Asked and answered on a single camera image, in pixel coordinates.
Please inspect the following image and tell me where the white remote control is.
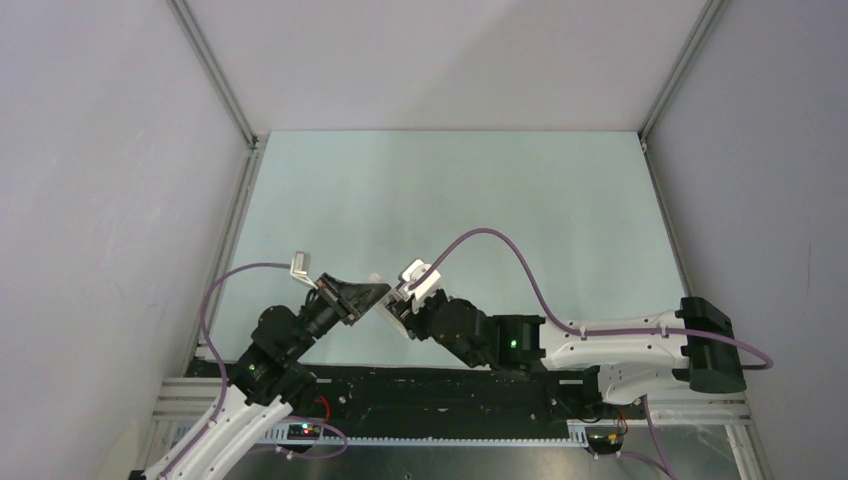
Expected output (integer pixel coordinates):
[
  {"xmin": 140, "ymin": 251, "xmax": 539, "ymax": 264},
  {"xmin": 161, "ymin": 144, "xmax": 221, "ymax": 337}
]
[{"xmin": 373, "ymin": 278, "xmax": 414, "ymax": 339}]

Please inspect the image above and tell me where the white cable duct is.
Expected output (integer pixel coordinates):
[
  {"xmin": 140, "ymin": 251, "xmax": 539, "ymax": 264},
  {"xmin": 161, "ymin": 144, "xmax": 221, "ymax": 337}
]
[{"xmin": 215, "ymin": 423, "xmax": 591, "ymax": 448}]

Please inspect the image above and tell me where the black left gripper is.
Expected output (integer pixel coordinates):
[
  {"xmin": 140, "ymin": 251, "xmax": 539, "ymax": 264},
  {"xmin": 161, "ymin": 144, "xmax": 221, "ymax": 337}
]
[{"xmin": 287, "ymin": 271, "xmax": 391, "ymax": 360}]

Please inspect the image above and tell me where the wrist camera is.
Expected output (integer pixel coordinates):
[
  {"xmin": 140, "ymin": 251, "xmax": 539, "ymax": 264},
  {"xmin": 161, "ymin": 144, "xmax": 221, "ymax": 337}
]
[
  {"xmin": 399, "ymin": 259, "xmax": 441, "ymax": 313},
  {"xmin": 289, "ymin": 251, "xmax": 316, "ymax": 289}
]

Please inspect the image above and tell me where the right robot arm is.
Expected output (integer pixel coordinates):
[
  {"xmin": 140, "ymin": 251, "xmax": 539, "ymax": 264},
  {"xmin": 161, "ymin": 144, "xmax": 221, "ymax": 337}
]
[{"xmin": 378, "ymin": 289, "xmax": 747, "ymax": 418}]

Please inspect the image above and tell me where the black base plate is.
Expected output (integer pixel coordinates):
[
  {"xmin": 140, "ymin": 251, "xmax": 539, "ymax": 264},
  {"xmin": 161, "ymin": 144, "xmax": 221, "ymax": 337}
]
[{"xmin": 188, "ymin": 360, "xmax": 647, "ymax": 440}]

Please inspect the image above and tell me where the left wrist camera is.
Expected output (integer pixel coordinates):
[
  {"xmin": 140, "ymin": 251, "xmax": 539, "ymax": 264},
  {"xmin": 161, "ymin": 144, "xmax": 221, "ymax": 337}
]
[{"xmin": 289, "ymin": 251, "xmax": 316, "ymax": 289}]

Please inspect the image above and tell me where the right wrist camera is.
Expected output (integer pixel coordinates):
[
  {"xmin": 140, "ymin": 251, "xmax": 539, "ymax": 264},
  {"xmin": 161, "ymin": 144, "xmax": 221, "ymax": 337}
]
[{"xmin": 399, "ymin": 259, "xmax": 441, "ymax": 313}]

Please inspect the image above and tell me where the aluminium frame rail left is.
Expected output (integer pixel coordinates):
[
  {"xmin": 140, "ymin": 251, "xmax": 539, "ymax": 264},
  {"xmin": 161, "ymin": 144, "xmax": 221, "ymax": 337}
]
[{"xmin": 157, "ymin": 1, "xmax": 267, "ymax": 370}]

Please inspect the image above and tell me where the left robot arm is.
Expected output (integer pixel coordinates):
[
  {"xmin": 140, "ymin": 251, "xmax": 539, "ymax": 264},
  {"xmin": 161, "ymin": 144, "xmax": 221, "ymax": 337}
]
[{"xmin": 128, "ymin": 274, "xmax": 391, "ymax": 479}]

